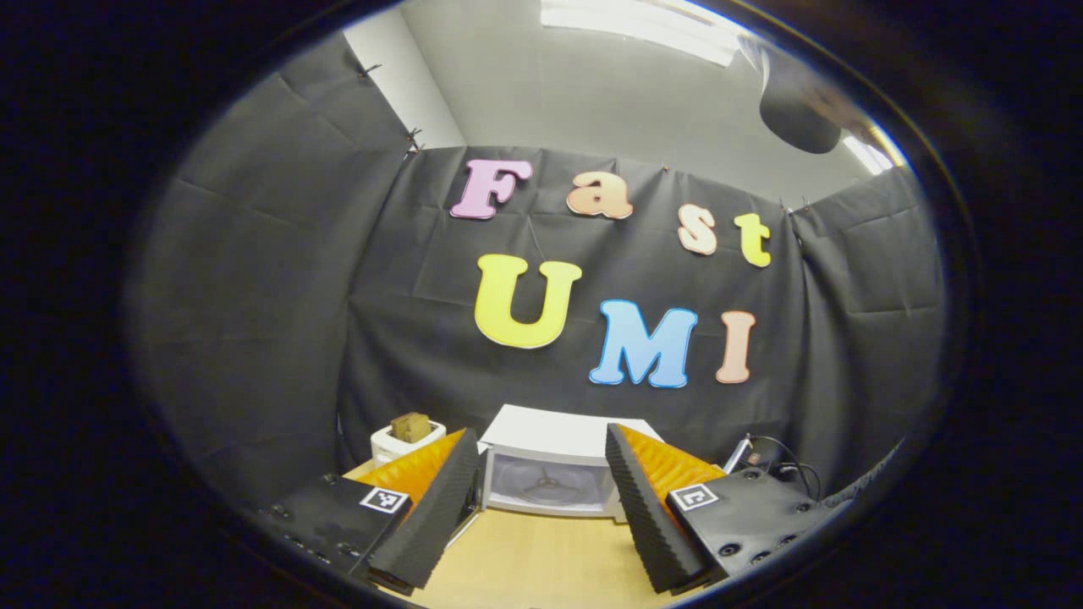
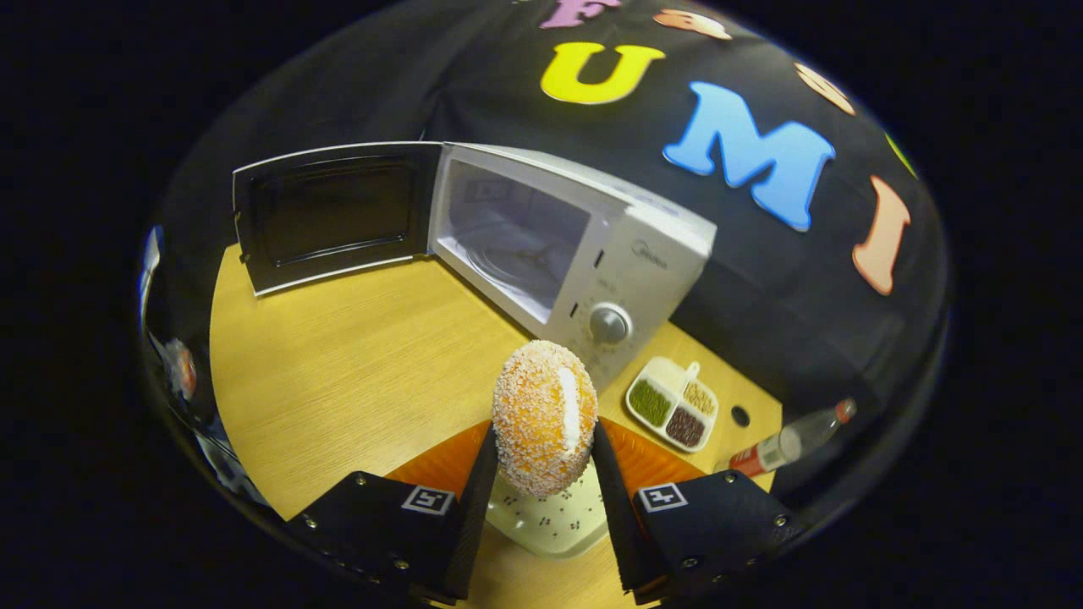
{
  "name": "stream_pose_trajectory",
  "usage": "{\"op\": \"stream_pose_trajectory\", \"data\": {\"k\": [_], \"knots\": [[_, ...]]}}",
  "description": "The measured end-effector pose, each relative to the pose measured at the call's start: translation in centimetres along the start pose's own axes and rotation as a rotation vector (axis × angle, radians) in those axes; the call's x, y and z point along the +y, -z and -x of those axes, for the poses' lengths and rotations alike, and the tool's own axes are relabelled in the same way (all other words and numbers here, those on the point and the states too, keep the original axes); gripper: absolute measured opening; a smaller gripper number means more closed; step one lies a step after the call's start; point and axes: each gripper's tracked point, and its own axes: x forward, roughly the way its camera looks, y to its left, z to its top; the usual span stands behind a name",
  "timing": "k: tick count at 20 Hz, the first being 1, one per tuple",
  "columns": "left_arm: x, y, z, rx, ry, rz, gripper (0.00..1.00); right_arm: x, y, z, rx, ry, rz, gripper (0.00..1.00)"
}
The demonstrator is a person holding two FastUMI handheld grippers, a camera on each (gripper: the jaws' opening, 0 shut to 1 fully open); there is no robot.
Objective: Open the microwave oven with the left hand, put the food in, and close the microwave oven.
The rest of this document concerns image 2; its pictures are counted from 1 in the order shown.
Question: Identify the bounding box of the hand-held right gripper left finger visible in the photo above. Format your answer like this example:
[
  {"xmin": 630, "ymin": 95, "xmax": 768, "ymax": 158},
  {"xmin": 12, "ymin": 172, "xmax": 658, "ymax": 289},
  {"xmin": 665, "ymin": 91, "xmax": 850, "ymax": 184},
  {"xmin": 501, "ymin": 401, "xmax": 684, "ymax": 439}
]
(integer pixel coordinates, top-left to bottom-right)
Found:
[{"xmin": 288, "ymin": 420, "xmax": 500, "ymax": 606}]

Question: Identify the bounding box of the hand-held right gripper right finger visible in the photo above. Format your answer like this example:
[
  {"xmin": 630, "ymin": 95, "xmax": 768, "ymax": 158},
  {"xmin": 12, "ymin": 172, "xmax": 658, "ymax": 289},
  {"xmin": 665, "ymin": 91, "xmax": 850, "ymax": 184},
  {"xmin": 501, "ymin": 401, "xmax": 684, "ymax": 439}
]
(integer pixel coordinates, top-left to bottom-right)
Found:
[{"xmin": 590, "ymin": 416, "xmax": 806, "ymax": 603}]

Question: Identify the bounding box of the white microwave oven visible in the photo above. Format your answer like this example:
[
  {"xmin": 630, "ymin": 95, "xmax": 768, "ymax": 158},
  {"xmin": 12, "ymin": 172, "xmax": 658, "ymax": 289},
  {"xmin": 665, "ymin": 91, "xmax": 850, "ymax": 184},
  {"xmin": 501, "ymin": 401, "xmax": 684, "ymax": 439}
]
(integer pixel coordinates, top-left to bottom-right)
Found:
[{"xmin": 232, "ymin": 140, "xmax": 718, "ymax": 392}]

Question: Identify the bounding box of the divided dish of beans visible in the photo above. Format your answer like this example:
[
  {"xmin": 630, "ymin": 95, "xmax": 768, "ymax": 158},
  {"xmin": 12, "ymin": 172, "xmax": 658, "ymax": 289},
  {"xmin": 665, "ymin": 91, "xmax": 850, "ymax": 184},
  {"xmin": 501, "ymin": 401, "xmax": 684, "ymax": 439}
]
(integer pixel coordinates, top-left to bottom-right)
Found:
[{"xmin": 624, "ymin": 355, "xmax": 720, "ymax": 454}]

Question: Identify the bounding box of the clear bottle with red label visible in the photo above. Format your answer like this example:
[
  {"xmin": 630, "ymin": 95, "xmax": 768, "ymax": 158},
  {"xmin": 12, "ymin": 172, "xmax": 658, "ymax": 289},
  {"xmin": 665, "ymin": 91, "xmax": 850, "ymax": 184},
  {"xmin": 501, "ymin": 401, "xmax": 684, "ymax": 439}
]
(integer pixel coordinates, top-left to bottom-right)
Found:
[{"xmin": 713, "ymin": 398, "xmax": 858, "ymax": 479}]

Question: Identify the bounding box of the pale green speckled plate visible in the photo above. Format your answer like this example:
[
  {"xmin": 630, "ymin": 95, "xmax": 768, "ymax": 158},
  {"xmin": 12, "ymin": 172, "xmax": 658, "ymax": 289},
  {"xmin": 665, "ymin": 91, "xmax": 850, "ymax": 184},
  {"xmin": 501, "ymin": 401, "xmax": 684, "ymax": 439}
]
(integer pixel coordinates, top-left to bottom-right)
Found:
[{"xmin": 485, "ymin": 461, "xmax": 612, "ymax": 559}]

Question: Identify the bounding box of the sugar-coated orange bread roll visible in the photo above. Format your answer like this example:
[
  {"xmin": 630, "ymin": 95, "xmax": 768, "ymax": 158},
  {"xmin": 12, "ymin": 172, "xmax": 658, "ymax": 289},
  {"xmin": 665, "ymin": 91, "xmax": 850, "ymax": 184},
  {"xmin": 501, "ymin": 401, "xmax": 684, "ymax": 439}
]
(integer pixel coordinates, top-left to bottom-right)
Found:
[{"xmin": 492, "ymin": 339, "xmax": 600, "ymax": 498}]

